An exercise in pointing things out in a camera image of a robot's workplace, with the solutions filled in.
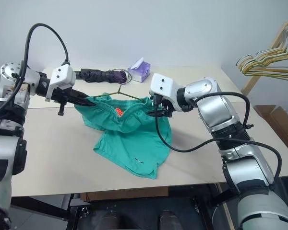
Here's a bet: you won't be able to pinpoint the bundle of wire hangers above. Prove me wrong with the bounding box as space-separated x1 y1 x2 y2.
235 21 288 83

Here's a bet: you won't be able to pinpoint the thin wooden slat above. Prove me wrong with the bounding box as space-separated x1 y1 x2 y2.
216 183 234 230

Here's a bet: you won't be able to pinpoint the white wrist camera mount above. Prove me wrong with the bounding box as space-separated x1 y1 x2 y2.
148 73 181 111
45 64 77 102

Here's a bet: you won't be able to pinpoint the thin wire clothes hanger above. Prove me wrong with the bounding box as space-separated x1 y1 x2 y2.
93 69 147 102

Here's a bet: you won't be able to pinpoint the dark rounded foot shape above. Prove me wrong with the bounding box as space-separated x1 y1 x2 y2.
159 209 180 230
99 210 119 230

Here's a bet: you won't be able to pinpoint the green shorts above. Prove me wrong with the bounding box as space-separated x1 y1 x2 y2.
73 95 172 180

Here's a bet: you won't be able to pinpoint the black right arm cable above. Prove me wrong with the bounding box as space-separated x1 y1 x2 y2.
154 92 283 185

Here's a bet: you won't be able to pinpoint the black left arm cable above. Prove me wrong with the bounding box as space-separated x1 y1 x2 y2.
0 23 71 122

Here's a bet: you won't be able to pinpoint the brown cardboard box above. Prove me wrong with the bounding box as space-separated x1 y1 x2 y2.
253 104 288 157

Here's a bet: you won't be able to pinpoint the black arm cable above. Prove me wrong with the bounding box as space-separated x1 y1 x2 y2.
154 92 283 185
0 23 71 122

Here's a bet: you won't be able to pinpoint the purple tissue box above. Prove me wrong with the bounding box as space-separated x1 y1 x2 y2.
127 57 151 83

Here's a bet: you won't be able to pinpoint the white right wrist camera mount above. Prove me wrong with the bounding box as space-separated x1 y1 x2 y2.
148 73 181 111

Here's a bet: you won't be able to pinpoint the flat brown cardboard sheet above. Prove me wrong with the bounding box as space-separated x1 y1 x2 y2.
80 186 169 202

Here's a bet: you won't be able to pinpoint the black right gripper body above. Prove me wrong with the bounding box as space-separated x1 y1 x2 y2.
154 94 174 118

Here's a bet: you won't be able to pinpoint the black metal table frame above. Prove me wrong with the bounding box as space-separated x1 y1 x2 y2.
10 184 231 230

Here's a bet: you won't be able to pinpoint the folded black purple umbrella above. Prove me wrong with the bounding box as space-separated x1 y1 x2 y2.
72 67 128 84

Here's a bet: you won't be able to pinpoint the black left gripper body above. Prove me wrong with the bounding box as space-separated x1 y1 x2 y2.
51 86 75 116

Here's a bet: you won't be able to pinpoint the wooden clothes rack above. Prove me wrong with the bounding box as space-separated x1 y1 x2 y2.
240 21 288 96

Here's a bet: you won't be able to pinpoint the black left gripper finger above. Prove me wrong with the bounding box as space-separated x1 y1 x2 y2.
71 89 97 105
70 96 94 107

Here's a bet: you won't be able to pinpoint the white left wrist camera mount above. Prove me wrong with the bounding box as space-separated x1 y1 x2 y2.
45 64 77 102

